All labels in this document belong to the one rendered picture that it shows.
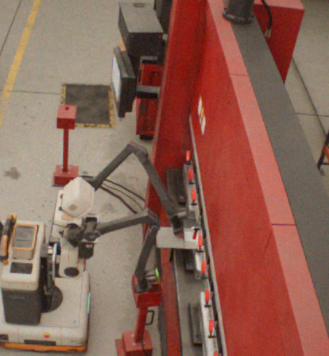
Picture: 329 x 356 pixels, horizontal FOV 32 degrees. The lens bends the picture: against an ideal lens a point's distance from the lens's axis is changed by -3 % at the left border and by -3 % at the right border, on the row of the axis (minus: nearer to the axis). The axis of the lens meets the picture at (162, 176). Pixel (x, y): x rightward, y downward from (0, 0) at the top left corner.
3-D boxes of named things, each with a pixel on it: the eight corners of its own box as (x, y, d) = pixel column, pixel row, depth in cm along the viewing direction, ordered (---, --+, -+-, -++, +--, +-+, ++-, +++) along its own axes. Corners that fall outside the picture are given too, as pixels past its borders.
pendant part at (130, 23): (110, 95, 483) (118, 1, 429) (139, 94, 489) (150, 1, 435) (118, 131, 446) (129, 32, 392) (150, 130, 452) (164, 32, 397)
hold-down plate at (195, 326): (188, 304, 357) (189, 302, 355) (197, 305, 357) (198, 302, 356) (192, 346, 334) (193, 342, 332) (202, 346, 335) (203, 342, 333)
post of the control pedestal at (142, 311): (133, 337, 422) (141, 292, 387) (141, 336, 423) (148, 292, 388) (135, 343, 418) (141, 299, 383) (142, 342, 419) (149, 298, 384)
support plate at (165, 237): (155, 227, 388) (155, 226, 388) (195, 229, 392) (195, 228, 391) (156, 248, 375) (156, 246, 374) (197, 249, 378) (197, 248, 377)
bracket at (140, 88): (136, 92, 484) (137, 85, 480) (165, 94, 487) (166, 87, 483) (137, 119, 454) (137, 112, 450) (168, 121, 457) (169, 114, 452)
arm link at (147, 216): (153, 203, 338) (152, 214, 330) (161, 220, 345) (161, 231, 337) (83, 222, 348) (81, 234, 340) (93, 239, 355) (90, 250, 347)
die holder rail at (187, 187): (182, 173, 453) (183, 164, 447) (189, 174, 453) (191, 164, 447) (187, 219, 415) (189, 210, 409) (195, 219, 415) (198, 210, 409)
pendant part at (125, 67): (110, 86, 468) (113, 47, 445) (125, 86, 471) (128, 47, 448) (118, 118, 435) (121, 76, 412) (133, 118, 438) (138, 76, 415)
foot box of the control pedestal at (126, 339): (114, 339, 432) (115, 330, 424) (146, 336, 437) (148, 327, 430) (118, 362, 417) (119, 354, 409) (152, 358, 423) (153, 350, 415)
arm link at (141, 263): (152, 214, 343) (151, 226, 334) (161, 216, 344) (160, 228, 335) (133, 266, 367) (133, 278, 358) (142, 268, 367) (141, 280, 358)
